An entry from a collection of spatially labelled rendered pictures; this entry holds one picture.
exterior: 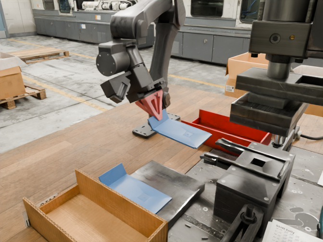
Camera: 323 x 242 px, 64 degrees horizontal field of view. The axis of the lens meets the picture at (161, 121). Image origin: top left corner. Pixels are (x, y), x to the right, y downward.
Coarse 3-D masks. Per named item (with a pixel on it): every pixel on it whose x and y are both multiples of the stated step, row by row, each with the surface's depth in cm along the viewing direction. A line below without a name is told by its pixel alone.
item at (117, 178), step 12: (120, 168) 61; (108, 180) 58; (120, 180) 60; (132, 180) 60; (120, 192) 56; (132, 192) 56; (144, 192) 56; (156, 192) 56; (144, 204) 53; (156, 204) 53
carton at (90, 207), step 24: (72, 192) 57; (96, 192) 54; (24, 216) 49; (48, 216) 52; (72, 216) 52; (96, 216) 52; (120, 216) 51; (144, 216) 46; (48, 240) 47; (72, 240) 40; (96, 240) 47; (120, 240) 47; (144, 240) 47
